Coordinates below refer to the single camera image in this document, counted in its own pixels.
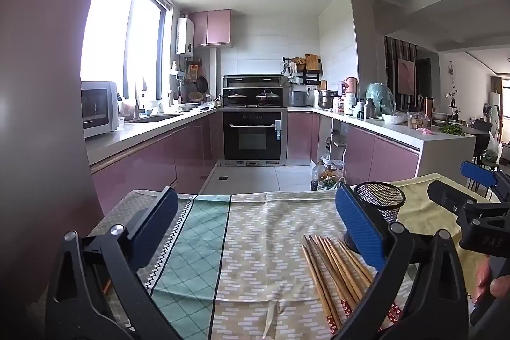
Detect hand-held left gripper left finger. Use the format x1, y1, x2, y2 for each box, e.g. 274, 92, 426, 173
45, 186, 180, 340

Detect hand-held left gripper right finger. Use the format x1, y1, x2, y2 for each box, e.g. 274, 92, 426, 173
335, 184, 471, 340

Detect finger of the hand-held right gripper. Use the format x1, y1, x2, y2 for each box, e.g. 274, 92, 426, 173
427, 180, 510, 224
460, 161, 510, 205

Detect black mesh holder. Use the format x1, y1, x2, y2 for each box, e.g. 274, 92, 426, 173
345, 181, 406, 251

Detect bundle of wooden chopsticks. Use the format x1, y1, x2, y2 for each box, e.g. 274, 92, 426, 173
301, 234, 403, 335

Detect person's right hand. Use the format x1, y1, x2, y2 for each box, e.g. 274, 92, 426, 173
472, 256, 510, 305

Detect white plastic bag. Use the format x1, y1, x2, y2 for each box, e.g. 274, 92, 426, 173
483, 131, 504, 165

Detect green leafy vegetables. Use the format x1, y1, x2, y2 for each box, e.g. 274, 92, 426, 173
438, 124, 465, 137

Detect pink cabinet run with sink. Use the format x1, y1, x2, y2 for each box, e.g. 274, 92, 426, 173
85, 108, 224, 215

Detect plastic oil bottle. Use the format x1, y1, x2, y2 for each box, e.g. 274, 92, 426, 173
311, 159, 329, 191

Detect pink cabinet run white counter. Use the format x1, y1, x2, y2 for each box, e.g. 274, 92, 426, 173
287, 107, 477, 187

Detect clear food container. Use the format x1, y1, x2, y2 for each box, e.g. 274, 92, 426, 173
407, 112, 431, 131

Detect beige green patterned tablecloth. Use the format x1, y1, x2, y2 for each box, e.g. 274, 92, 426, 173
85, 189, 415, 340

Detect teal covered appliance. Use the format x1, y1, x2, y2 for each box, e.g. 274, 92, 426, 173
365, 82, 396, 116

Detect black built-in oven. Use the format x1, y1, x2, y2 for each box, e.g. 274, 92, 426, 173
222, 110, 288, 166

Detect white microwave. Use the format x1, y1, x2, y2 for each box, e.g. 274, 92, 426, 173
81, 81, 119, 139

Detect steel stock pot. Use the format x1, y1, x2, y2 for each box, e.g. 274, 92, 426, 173
317, 89, 340, 110

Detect pink electric kettle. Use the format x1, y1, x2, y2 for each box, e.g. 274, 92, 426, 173
343, 76, 360, 98

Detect black wok with lid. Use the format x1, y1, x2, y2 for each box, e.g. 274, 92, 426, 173
224, 90, 250, 105
255, 89, 281, 104

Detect grey refrigerator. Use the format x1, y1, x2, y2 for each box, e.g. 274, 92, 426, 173
0, 0, 134, 297

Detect black range hood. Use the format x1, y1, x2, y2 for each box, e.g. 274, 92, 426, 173
222, 74, 288, 109

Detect white water heater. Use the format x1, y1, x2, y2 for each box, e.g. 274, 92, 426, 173
176, 17, 194, 55

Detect kitchen window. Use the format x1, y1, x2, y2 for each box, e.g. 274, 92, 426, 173
82, 0, 173, 104

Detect pink wall picture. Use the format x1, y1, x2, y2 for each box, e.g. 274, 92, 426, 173
397, 58, 417, 96

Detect black wall rack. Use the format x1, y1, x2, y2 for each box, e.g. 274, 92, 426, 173
283, 56, 324, 86

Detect pink wall cabinet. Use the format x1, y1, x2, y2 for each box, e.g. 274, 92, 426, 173
189, 9, 232, 47

